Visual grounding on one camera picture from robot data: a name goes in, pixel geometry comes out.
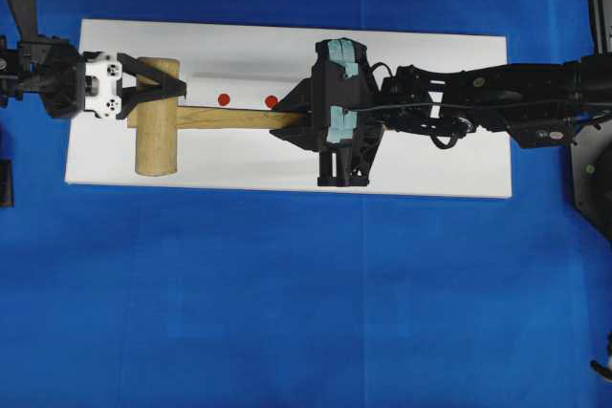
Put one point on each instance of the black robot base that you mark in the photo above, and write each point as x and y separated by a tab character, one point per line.
591	155

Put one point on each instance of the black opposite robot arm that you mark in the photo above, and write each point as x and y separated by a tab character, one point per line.
19	65

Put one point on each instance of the white board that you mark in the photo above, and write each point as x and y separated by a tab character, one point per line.
249	64

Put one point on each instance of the wooden mallet hammer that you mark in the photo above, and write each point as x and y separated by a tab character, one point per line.
157	124

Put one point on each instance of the blue table cloth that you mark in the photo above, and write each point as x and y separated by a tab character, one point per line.
146	297

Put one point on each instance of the red dot mark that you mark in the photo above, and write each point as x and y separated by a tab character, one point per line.
223	100
271	101

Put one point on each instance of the black gripper teal tape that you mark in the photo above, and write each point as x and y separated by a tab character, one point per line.
340	95

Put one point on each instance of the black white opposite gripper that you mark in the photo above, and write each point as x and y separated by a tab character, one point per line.
72	83

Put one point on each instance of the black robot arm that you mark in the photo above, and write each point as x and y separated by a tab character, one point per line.
538	105

